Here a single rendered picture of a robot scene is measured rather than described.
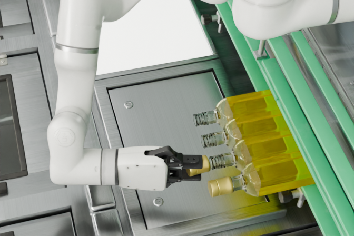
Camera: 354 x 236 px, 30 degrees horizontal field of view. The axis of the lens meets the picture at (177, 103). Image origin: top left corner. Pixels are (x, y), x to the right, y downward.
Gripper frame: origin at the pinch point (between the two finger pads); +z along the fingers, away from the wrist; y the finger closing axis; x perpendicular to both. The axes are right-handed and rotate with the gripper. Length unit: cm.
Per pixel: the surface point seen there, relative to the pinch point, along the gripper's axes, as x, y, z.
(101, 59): 41.7, -11.7, -21.3
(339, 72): 13.0, 15.4, 29.2
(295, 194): -2.8, -5.1, 21.8
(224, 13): 50, -3, 10
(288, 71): 14.7, 13.7, 19.3
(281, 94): 14.8, 6.3, 19.1
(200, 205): -1.1, -12.8, 2.7
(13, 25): 58, -16, -47
